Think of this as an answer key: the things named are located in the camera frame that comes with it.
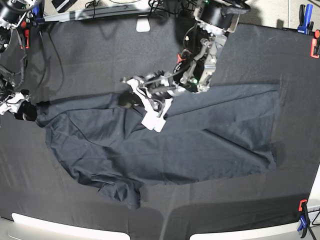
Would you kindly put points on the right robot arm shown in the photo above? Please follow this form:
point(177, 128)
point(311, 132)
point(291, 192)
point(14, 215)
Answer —
point(18, 16)

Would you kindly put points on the red black clamp far-right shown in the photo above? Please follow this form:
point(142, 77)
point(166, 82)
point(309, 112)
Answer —
point(315, 45)

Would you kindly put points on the dark navy t-shirt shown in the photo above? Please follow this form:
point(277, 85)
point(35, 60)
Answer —
point(220, 134)

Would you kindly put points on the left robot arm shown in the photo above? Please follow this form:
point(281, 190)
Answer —
point(203, 44)

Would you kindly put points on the red black clamp far-left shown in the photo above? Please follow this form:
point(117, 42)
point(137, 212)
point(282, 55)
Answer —
point(26, 33)

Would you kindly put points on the aluminium frame rail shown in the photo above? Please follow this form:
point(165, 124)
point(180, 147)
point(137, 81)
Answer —
point(93, 13)

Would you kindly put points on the black table cloth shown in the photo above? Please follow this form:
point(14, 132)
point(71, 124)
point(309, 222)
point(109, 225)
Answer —
point(90, 57)

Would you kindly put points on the blue bar clamp far-right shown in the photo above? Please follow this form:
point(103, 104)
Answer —
point(305, 23)

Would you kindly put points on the red black clamp near-right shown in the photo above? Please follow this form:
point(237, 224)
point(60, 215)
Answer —
point(302, 205)

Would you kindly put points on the blue bar clamp far-left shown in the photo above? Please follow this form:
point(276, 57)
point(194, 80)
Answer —
point(38, 13)

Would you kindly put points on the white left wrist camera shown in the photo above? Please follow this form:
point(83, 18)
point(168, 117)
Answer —
point(152, 122)

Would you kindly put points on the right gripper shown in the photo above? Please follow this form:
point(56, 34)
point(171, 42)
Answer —
point(18, 104)

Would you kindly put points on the blue bar clamp near-right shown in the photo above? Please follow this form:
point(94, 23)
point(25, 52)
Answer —
point(304, 223)

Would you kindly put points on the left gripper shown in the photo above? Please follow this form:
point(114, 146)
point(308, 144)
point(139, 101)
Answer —
point(153, 92)

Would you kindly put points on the black power adapter box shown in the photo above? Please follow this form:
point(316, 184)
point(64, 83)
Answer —
point(62, 6)

